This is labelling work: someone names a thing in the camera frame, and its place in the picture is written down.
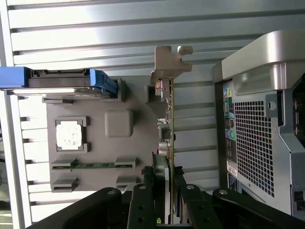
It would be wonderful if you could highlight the grey plastic parts rack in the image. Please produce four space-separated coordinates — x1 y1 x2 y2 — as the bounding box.
41 77 173 194

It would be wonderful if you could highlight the green RAM stick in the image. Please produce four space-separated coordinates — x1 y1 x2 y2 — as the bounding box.
70 162 117 169

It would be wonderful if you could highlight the open grey PC case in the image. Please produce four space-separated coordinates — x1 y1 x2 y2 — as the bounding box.
212 30 305 220

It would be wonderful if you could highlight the silver CPU chip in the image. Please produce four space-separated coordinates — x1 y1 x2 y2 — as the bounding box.
55 119 82 151

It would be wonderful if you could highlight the hard disk in blue frame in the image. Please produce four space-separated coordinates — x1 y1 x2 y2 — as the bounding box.
0 66 119 99

